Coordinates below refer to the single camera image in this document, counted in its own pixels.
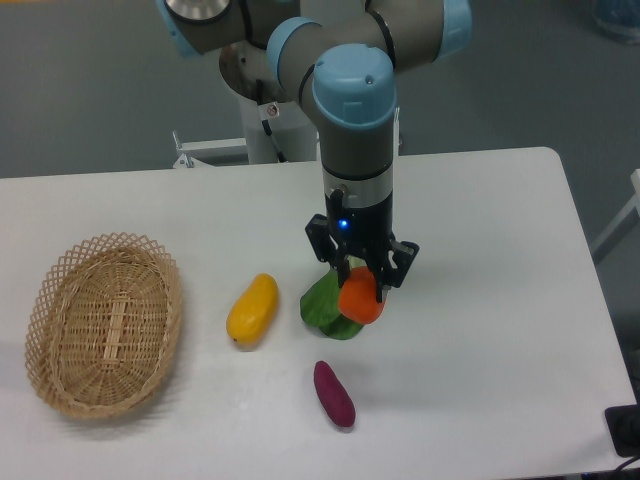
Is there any orange fruit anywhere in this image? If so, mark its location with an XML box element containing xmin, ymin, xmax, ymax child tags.
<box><xmin>338</xmin><ymin>266</ymin><xmax>384</xmax><ymax>325</ymax></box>

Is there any black device at edge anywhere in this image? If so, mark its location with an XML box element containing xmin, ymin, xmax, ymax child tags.
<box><xmin>604</xmin><ymin>404</ymin><xmax>639</xmax><ymax>458</ymax></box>

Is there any green leafy vegetable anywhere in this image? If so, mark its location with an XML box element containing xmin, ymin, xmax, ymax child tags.
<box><xmin>299</xmin><ymin>267</ymin><xmax>365</xmax><ymax>341</ymax></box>

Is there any white frame at right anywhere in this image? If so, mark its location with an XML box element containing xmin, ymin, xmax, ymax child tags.
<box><xmin>590</xmin><ymin>169</ymin><xmax>639</xmax><ymax>265</ymax></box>

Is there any yellow mango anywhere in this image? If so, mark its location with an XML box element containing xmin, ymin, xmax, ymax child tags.
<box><xmin>226</xmin><ymin>273</ymin><xmax>280</xmax><ymax>347</ymax></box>

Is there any blue object top right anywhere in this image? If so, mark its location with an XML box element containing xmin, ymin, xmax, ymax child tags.
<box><xmin>591</xmin><ymin>0</ymin><xmax>639</xmax><ymax>45</ymax></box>

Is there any purple sweet potato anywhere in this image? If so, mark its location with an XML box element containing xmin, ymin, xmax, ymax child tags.
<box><xmin>313</xmin><ymin>361</ymin><xmax>356</xmax><ymax>428</ymax></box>

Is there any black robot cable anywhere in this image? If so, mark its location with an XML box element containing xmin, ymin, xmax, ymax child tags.
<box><xmin>255</xmin><ymin>79</ymin><xmax>290</xmax><ymax>164</ymax></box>

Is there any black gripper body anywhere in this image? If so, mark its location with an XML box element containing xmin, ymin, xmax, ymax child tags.
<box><xmin>305</xmin><ymin>188</ymin><xmax>419</xmax><ymax>289</ymax></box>

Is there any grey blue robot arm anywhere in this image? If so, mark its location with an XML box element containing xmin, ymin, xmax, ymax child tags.
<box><xmin>157</xmin><ymin>1</ymin><xmax>472</xmax><ymax>301</ymax></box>

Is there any woven wicker basket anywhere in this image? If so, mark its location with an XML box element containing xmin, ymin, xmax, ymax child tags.
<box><xmin>25</xmin><ymin>233</ymin><xmax>183</xmax><ymax>420</ymax></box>

